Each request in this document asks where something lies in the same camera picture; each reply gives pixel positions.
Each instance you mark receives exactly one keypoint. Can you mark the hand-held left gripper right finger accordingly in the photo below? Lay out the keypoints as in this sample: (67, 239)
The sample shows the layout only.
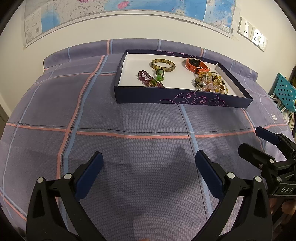
(208, 176)

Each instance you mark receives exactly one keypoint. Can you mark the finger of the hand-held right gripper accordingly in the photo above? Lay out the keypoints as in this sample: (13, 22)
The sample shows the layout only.
(254, 155)
(266, 134)

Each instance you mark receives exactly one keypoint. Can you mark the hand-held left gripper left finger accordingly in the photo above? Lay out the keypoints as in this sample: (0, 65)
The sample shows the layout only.
(90, 176)

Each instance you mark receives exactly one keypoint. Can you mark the orange smart watch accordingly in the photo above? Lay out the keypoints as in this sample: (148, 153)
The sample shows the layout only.
(192, 66)

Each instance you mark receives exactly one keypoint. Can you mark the dark blue cardboard box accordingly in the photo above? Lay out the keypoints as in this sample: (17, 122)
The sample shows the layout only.
(131, 74)

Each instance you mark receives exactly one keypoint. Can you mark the tortoiseshell bangle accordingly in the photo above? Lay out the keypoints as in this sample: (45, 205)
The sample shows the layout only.
(163, 60)

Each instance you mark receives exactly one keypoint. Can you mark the person's right hand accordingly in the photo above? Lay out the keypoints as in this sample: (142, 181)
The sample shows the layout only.
(289, 205)

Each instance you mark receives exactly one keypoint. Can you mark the white sheet label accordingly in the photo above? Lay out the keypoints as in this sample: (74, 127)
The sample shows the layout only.
(274, 117)

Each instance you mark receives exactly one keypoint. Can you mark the teal perforated basket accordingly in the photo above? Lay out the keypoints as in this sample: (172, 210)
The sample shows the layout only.
(285, 92)

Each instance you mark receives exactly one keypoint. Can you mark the purple plaid bed sheet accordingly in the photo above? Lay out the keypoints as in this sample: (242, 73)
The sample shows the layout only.
(138, 115)

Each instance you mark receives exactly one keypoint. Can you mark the white wall socket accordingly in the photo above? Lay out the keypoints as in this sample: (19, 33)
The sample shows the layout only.
(256, 36)
(263, 42)
(245, 27)

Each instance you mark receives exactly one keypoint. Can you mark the colourful wall map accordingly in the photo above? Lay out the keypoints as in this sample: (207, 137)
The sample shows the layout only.
(161, 7)

